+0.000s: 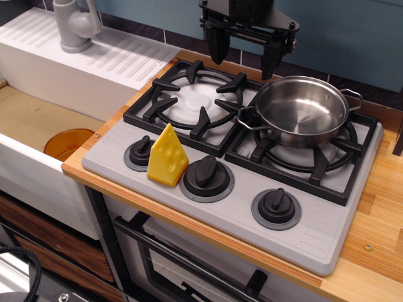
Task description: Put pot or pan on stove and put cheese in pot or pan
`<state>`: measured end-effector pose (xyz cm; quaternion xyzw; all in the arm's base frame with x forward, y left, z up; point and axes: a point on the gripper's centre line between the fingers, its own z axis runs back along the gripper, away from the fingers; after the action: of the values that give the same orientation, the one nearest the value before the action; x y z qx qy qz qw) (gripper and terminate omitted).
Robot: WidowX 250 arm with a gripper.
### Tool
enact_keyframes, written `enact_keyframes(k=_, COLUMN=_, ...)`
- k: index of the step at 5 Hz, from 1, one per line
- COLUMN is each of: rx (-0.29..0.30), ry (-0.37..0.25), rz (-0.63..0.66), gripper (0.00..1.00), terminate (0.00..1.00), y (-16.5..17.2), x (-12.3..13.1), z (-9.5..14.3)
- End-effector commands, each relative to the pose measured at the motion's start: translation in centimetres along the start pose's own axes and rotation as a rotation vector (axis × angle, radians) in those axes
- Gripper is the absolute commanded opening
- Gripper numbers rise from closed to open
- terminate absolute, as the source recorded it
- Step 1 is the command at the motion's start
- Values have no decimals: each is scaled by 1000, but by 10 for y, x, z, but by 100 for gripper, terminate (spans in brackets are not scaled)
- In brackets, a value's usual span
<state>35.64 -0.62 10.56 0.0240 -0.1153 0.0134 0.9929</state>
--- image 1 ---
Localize black braided cable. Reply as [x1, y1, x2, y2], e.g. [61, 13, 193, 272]
[0, 245, 43, 293]

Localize black stove knob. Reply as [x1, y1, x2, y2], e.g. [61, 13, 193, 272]
[179, 155, 235, 203]
[123, 135, 155, 172]
[251, 188, 302, 231]

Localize black right burner grate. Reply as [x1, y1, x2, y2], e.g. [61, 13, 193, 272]
[225, 106, 383, 206]

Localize stainless steel pot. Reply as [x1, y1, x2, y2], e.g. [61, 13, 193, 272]
[236, 75, 363, 148]

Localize grey toy faucet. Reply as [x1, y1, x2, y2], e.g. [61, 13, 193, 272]
[53, 0, 102, 53]

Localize white toy sink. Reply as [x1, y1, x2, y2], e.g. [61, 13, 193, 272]
[1, 8, 179, 240]

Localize toy oven door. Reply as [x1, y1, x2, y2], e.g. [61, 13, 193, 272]
[112, 211, 278, 302]

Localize black left burner grate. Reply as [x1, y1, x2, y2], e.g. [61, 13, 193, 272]
[123, 60, 262, 157]

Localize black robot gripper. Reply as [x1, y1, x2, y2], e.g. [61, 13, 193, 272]
[198, 0, 299, 80]

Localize grey toy stove top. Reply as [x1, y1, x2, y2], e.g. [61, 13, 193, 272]
[82, 118, 365, 276]

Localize black middle stove knob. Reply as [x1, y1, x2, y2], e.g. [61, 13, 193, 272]
[179, 155, 235, 203]

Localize black left stove knob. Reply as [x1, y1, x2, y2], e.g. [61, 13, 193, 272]
[123, 135, 155, 172]

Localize yellow toy cheese wedge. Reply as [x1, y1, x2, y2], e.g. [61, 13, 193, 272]
[147, 123, 189, 187]

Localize wooden drawer fronts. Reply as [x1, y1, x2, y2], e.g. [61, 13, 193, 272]
[1, 192, 124, 301]

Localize black right stove knob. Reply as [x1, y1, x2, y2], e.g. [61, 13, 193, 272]
[251, 188, 302, 231]

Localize black burner grate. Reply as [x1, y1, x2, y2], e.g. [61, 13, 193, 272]
[225, 106, 383, 206]
[123, 60, 262, 157]

